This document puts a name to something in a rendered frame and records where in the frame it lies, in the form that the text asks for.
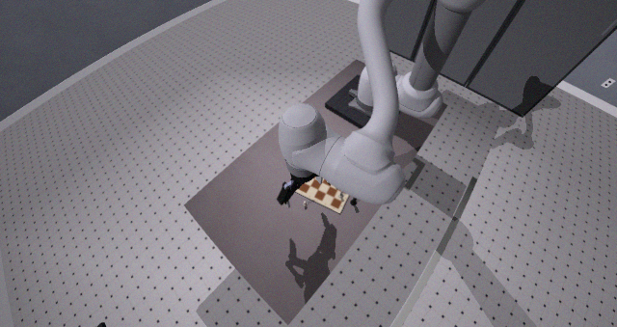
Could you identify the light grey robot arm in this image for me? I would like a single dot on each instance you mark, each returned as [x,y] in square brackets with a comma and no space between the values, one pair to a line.
[361,165]

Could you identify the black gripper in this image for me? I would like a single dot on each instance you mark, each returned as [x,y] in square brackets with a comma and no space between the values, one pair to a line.
[289,188]

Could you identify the brown and cream chessboard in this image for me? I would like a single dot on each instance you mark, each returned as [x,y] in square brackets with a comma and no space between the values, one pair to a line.
[324,194]

